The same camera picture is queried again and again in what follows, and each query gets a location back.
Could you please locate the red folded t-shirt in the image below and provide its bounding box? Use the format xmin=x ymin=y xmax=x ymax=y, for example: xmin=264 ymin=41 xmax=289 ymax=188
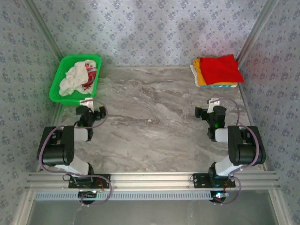
xmin=199 ymin=54 xmax=245 ymax=85

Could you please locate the teal patterned folded t-shirt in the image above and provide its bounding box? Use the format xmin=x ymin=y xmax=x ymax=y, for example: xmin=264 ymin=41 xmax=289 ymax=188
xmin=199 ymin=84 xmax=237 ymax=89

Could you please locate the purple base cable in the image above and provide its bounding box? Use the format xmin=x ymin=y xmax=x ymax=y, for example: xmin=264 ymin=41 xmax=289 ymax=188
xmin=214 ymin=177 xmax=241 ymax=205
xmin=79 ymin=178 xmax=113 ymax=207

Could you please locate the green plastic basket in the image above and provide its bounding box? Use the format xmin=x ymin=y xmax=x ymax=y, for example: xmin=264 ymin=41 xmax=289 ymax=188
xmin=48 ymin=54 xmax=103 ymax=106

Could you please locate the small controller board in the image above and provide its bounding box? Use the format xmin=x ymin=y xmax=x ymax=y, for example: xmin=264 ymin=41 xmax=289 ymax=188
xmin=210 ymin=191 xmax=230 ymax=204
xmin=78 ymin=190 xmax=98 ymax=204

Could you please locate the white folded t-shirt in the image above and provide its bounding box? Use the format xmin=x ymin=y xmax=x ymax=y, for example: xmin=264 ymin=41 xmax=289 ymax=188
xmin=189 ymin=64 xmax=199 ymax=86

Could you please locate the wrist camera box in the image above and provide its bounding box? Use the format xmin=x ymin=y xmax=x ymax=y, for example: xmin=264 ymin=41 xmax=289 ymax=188
xmin=79 ymin=98 xmax=94 ymax=111
xmin=207 ymin=98 xmax=220 ymax=111

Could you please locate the aluminium mounting rail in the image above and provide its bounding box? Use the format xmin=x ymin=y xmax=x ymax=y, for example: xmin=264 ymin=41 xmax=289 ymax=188
xmin=25 ymin=171 xmax=281 ymax=189

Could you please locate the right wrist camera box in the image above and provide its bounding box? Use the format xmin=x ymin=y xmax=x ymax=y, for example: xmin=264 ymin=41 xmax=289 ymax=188
xmin=207 ymin=98 xmax=220 ymax=111

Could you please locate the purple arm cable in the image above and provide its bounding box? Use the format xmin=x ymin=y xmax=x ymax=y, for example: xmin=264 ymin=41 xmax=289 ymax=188
xmin=217 ymin=97 xmax=263 ymax=184
xmin=38 ymin=98 xmax=109 ymax=179

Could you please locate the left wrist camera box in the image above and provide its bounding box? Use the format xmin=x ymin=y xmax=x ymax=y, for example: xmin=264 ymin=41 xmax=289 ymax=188
xmin=79 ymin=98 xmax=94 ymax=111

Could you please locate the white t-shirt with red print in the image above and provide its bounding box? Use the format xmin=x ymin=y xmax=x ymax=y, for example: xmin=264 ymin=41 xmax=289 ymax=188
xmin=58 ymin=60 xmax=98 ymax=97

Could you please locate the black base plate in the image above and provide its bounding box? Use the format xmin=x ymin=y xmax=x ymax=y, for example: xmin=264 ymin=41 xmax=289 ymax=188
xmin=192 ymin=172 xmax=236 ymax=189
xmin=68 ymin=173 xmax=111 ymax=189

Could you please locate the aluminium frame post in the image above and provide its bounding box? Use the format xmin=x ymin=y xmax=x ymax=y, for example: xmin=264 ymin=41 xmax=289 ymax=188
xmin=24 ymin=0 xmax=64 ymax=62
xmin=235 ymin=0 xmax=279 ymax=63

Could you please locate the grey slotted cable duct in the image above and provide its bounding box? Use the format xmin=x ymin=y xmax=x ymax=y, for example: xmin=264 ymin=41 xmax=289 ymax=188
xmin=34 ymin=191 xmax=218 ymax=202

